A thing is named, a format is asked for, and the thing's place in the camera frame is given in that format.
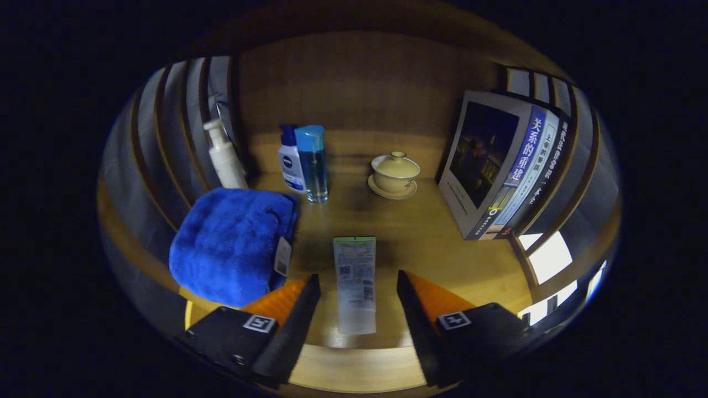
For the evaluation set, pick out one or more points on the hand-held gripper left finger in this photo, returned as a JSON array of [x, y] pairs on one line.
[[293, 337]]

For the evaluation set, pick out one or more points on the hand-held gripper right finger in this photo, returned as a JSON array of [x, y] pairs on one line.
[[423, 331]]

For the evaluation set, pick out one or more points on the white cosmetic tube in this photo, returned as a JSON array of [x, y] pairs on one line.
[[354, 287]]

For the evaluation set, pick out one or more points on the wooden countertop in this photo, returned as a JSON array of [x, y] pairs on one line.
[[398, 237]]

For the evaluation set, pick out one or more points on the wooden cabinet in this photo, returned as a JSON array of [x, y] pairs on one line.
[[365, 83]]

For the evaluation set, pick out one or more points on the blue towel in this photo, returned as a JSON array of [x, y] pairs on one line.
[[227, 243]]

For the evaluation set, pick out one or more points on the beige lidded teacup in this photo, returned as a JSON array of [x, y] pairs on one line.
[[394, 174]]

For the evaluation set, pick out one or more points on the white lotion bottle blue cap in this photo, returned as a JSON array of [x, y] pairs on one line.
[[290, 166]]

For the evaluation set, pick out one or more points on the clear blue bottle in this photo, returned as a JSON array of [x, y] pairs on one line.
[[312, 166]]

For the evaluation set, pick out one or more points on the thick book blue spine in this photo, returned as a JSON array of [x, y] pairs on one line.
[[481, 155]]

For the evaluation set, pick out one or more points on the white pump bottle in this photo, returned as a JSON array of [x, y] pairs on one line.
[[227, 160]]

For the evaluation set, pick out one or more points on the book pale blue spine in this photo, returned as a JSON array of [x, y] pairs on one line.
[[531, 166]]

